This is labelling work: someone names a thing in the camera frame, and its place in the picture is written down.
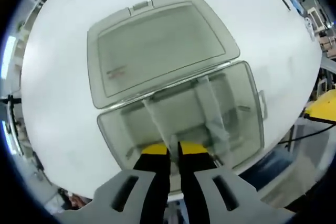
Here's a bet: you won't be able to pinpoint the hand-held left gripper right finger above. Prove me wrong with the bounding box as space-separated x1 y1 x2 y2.
177 141 295 224

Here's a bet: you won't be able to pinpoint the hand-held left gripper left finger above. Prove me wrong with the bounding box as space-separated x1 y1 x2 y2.
56 144 171 224

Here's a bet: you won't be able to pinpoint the clear plastic guide fixture box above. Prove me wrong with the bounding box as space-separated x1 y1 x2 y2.
86 0 268 173

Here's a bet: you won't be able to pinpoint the person's blue jeans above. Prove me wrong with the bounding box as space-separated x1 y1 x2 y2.
240 150 299 193

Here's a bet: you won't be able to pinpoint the blue packet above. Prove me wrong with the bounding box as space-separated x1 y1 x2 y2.
287 0 300 13

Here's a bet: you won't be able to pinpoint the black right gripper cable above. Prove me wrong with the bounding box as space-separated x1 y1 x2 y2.
277 126 336 146

